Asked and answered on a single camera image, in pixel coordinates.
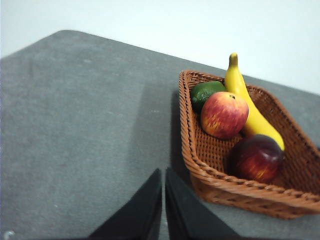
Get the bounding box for dark red plum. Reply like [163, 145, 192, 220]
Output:
[229, 134, 285, 184]

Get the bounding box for yellow banana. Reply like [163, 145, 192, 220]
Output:
[224, 52, 286, 152]

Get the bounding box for red yellow apple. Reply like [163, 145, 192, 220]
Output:
[200, 91, 250, 140]

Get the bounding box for dark green lime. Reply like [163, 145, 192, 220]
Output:
[190, 80, 227, 115]

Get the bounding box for brown wicker basket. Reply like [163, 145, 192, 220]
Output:
[178, 69, 320, 220]

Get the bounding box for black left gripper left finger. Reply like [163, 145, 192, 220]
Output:
[88, 168, 163, 240]

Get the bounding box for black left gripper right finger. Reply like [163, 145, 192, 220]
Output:
[164, 167, 242, 240]

